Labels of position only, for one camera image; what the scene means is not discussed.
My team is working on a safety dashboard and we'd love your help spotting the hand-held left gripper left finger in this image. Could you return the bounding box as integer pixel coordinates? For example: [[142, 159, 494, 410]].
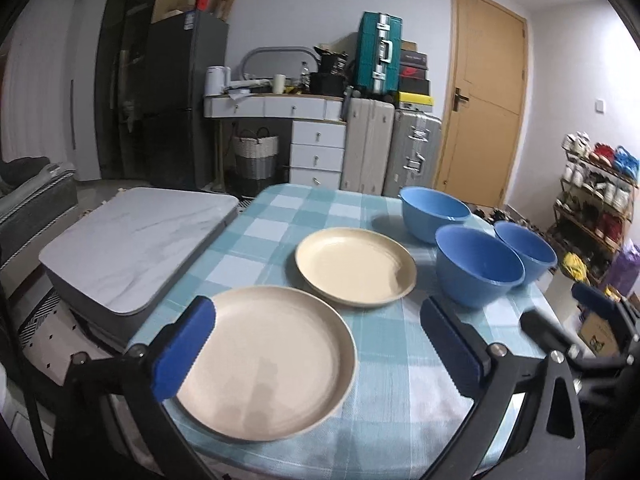
[[52, 296, 221, 480]]

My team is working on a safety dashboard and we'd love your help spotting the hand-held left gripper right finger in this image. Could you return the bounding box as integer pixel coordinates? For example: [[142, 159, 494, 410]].
[[420, 296, 588, 480]]

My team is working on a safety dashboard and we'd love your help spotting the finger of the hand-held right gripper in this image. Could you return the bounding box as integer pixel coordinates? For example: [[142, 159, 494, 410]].
[[520, 309, 584, 362], [572, 282, 640, 357]]

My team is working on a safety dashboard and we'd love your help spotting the blue bowl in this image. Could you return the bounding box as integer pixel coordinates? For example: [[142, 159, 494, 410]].
[[434, 224, 527, 310], [494, 220, 559, 286], [399, 186, 472, 245]]

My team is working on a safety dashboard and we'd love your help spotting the cream plate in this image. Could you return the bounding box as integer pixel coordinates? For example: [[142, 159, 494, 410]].
[[175, 285, 358, 443]]

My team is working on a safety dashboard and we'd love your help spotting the pale yellow plate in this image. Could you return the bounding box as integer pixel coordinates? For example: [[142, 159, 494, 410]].
[[294, 227, 418, 309]]

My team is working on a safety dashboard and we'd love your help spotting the cardboard box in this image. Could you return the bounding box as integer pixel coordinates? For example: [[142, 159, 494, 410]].
[[577, 307, 626, 358]]

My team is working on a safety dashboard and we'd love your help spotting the yellow bag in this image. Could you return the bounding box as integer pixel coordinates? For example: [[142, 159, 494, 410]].
[[562, 252, 588, 281]]

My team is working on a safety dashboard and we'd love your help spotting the purple bag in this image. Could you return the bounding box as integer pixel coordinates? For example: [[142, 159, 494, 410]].
[[612, 242, 640, 301]]

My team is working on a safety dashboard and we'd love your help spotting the wooden shoe rack with shoes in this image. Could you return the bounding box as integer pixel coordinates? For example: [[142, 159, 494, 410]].
[[547, 132, 640, 286]]

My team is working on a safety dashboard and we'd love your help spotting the grey marble-top side table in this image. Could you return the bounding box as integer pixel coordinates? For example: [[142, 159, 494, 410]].
[[38, 186, 241, 348]]

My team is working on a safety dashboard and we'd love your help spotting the row of shoes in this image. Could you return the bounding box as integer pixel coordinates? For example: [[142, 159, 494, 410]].
[[470, 205, 531, 231]]

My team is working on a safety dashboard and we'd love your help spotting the teal checked tablecloth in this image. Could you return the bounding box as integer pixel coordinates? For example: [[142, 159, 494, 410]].
[[125, 182, 556, 480]]

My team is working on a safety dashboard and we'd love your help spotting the black and white rug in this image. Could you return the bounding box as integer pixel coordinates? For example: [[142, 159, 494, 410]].
[[15, 285, 126, 371]]

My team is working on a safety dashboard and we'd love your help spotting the silver suitcase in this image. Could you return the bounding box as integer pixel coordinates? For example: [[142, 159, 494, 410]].
[[382, 107, 443, 198]]

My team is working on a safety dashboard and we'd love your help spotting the woven laundry basket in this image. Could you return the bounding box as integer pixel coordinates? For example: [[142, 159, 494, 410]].
[[231, 127, 280, 183]]

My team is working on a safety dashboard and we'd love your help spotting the grey mattress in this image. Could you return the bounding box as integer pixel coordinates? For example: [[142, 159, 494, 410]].
[[0, 157, 81, 261]]

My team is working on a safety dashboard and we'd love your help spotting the beige suitcase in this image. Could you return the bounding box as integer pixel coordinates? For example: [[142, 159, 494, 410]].
[[340, 96, 397, 196]]

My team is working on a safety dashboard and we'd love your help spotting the wooden door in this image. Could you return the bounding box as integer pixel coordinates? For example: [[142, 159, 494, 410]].
[[432, 0, 530, 208]]

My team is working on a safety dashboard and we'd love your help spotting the white dressing desk with drawers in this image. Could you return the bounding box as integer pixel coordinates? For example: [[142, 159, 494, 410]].
[[202, 92, 348, 191]]

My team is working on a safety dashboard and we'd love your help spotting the dark grey refrigerator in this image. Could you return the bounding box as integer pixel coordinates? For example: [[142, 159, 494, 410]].
[[142, 10, 231, 192]]

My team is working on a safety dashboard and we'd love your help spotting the white kettle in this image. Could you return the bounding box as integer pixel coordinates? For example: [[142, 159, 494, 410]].
[[206, 65, 232, 96]]

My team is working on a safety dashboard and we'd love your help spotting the black wardrobe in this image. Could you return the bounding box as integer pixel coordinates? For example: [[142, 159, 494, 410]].
[[95, 0, 166, 181]]

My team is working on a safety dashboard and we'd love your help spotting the stack of shoe boxes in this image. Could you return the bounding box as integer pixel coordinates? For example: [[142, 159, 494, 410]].
[[395, 40, 432, 111]]

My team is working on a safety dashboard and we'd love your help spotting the black bag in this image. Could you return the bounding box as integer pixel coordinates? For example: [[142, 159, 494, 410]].
[[310, 50, 351, 96]]

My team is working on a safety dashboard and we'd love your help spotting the white wardrobe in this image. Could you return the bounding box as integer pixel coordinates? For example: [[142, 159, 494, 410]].
[[0, 0, 111, 181]]

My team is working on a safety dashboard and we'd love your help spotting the oval desk mirror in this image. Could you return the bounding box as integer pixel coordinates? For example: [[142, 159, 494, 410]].
[[237, 46, 319, 86]]

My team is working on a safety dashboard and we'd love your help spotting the teal suitcase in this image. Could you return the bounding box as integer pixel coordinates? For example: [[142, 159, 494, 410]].
[[354, 11, 403, 98]]

